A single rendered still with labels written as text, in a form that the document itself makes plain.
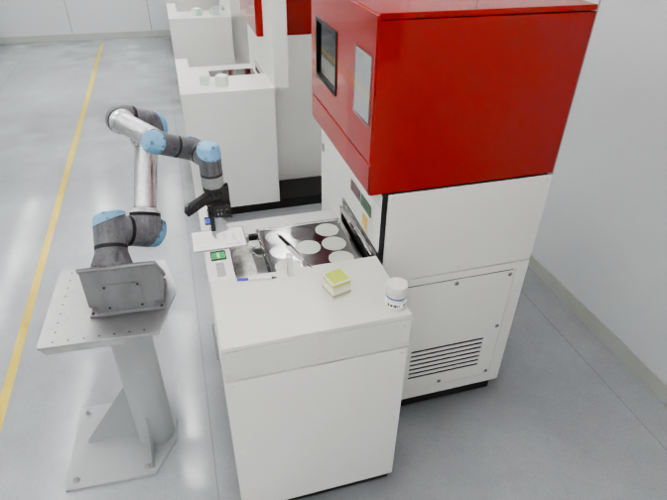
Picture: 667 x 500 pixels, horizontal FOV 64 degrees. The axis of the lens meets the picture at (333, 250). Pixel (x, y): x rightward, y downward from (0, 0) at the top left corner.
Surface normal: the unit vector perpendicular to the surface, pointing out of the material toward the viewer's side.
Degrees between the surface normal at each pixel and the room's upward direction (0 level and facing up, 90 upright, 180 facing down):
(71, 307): 0
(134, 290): 90
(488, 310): 90
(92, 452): 0
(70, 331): 0
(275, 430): 90
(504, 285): 90
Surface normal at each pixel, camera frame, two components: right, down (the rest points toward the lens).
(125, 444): 0.01, -0.82
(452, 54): 0.28, 0.55
